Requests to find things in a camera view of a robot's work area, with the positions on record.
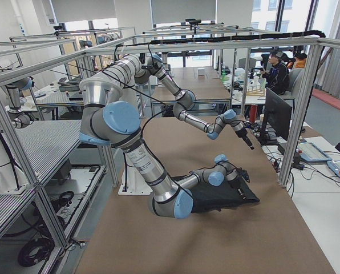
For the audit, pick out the black printed t-shirt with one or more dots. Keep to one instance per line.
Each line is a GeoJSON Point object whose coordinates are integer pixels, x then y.
{"type": "Point", "coordinates": [221, 194]}

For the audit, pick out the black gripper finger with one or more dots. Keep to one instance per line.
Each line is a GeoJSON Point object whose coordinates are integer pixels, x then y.
{"type": "Point", "coordinates": [250, 145]}

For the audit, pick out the grey teach pendant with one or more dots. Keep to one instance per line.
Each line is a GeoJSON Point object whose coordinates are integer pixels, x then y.
{"type": "Point", "coordinates": [310, 153]}

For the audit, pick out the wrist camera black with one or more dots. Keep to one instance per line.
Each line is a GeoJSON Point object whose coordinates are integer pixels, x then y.
{"type": "Point", "coordinates": [244, 174]}

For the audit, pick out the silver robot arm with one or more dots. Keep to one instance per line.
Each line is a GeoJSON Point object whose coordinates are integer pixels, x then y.
{"type": "Point", "coordinates": [140, 69]}
{"type": "Point", "coordinates": [108, 121]}

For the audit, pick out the seated person in black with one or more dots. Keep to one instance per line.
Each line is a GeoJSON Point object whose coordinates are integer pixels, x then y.
{"type": "Point", "coordinates": [278, 76]}

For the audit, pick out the aluminium cage frame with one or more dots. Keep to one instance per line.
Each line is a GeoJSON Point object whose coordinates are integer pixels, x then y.
{"type": "Point", "coordinates": [18, 176]}

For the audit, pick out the black computer monitor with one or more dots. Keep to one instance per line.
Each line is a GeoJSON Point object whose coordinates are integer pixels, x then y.
{"type": "Point", "coordinates": [277, 115]}

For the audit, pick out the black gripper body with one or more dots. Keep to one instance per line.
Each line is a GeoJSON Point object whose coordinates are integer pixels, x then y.
{"type": "Point", "coordinates": [242, 135]}
{"type": "Point", "coordinates": [239, 189]}

